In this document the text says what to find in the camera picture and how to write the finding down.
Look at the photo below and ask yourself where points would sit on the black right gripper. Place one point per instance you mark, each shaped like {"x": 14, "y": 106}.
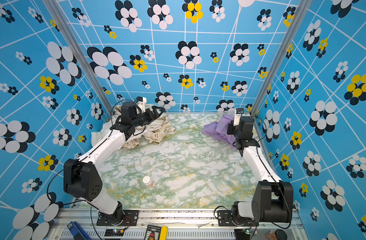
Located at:
{"x": 230, "y": 131}

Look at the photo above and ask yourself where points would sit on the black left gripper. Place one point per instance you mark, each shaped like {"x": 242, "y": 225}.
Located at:
{"x": 155, "y": 116}

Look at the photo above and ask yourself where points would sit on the purple printed cloth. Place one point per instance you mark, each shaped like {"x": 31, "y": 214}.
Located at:
{"x": 218, "y": 130}

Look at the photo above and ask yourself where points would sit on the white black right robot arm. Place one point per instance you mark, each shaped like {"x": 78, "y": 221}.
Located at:
{"x": 273, "y": 198}

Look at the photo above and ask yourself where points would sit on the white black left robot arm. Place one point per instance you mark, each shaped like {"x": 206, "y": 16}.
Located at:
{"x": 81, "y": 176}

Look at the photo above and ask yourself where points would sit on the cream green-printed cloth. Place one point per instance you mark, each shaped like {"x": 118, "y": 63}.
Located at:
{"x": 154, "y": 133}

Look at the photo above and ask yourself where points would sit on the white capped pill bottle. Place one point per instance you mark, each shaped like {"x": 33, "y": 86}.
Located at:
{"x": 147, "y": 182}

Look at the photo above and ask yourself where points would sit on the right controller board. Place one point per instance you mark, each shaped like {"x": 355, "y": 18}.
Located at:
{"x": 242, "y": 234}

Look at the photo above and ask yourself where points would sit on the controller board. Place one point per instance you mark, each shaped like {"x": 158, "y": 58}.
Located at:
{"x": 114, "y": 233}
{"x": 242, "y": 234}

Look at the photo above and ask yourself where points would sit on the brown black round jar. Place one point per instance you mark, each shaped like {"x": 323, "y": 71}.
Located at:
{"x": 276, "y": 235}

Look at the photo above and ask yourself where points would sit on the left controller board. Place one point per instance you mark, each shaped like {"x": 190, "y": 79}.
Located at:
{"x": 114, "y": 233}

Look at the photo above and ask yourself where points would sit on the blue handheld tool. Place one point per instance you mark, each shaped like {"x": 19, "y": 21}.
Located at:
{"x": 78, "y": 232}

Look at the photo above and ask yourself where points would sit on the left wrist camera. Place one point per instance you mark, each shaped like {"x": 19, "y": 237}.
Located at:
{"x": 141, "y": 103}

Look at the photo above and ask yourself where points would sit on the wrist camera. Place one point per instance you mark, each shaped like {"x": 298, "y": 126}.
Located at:
{"x": 238, "y": 114}
{"x": 141, "y": 103}

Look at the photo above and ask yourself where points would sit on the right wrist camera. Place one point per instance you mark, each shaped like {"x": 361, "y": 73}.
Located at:
{"x": 238, "y": 114}

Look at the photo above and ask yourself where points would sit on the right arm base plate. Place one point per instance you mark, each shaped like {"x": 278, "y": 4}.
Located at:
{"x": 226, "y": 218}

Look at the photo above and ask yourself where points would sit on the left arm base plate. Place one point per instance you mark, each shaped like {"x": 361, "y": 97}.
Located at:
{"x": 124, "y": 218}

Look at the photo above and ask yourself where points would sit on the aluminium front rail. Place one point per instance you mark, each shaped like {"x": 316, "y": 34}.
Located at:
{"x": 183, "y": 224}

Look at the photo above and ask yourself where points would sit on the aluminium corner post right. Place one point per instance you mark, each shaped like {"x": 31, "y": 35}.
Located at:
{"x": 280, "y": 54}

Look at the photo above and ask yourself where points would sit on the aluminium corner post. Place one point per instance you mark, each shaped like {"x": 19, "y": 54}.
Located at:
{"x": 71, "y": 40}
{"x": 280, "y": 54}

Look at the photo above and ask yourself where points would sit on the aluminium corner post left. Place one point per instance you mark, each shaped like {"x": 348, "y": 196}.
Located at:
{"x": 71, "y": 40}

